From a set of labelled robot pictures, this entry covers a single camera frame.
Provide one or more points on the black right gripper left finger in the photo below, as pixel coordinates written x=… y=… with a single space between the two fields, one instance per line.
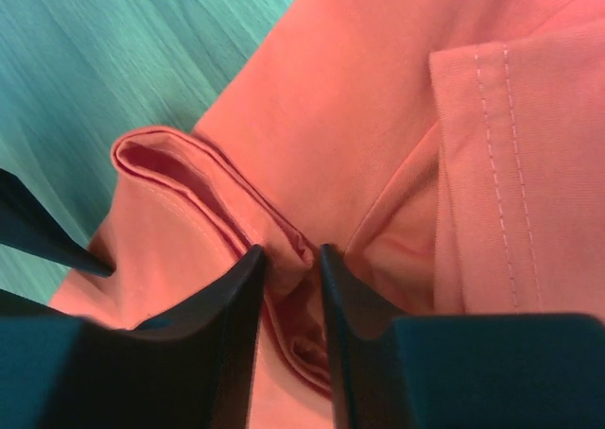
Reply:
x=189 y=367

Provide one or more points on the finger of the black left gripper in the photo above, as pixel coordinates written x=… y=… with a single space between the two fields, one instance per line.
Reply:
x=27 y=226

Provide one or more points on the orange t shirt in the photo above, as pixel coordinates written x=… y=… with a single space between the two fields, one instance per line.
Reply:
x=451 y=150

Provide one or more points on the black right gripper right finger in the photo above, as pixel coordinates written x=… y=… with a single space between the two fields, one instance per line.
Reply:
x=390 y=369

